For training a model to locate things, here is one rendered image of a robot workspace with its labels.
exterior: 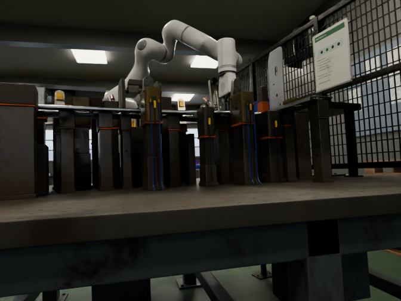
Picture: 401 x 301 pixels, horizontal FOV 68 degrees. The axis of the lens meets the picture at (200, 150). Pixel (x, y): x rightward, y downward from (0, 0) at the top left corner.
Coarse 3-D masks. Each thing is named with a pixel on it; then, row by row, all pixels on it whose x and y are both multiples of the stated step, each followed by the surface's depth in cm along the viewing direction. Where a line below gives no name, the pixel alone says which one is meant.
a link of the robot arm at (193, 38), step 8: (184, 32) 145; (192, 32) 143; (200, 32) 142; (184, 40) 146; (192, 40) 142; (200, 40) 140; (208, 40) 141; (200, 48) 142; (208, 48) 143; (216, 48) 145; (208, 56) 147; (216, 56) 147; (240, 56) 142; (240, 64) 143
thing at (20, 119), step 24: (0, 96) 82; (24, 96) 85; (0, 120) 82; (24, 120) 85; (0, 144) 82; (24, 144) 84; (0, 168) 82; (24, 168) 84; (0, 192) 81; (24, 192) 83
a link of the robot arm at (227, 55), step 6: (222, 42) 133; (228, 42) 133; (234, 42) 135; (222, 48) 133; (228, 48) 133; (234, 48) 134; (222, 54) 133; (228, 54) 133; (234, 54) 134; (222, 60) 133; (228, 60) 132; (234, 60) 134
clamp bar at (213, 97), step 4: (212, 80) 147; (216, 80) 148; (208, 84) 151; (212, 84) 151; (216, 84) 150; (212, 88) 150; (216, 88) 150; (212, 92) 150; (216, 92) 149; (212, 96) 148; (216, 96) 149; (212, 100) 147; (216, 100) 149; (212, 104) 147; (216, 104) 149
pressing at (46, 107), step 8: (40, 112) 110; (48, 112) 111; (56, 112) 111; (80, 112) 113; (88, 112) 112; (96, 112) 114; (128, 112) 117; (136, 112) 117; (168, 112) 120; (176, 112) 121; (184, 112) 122; (192, 112) 122; (216, 112) 119; (224, 112) 120; (256, 112) 127; (184, 120) 137; (192, 120) 139
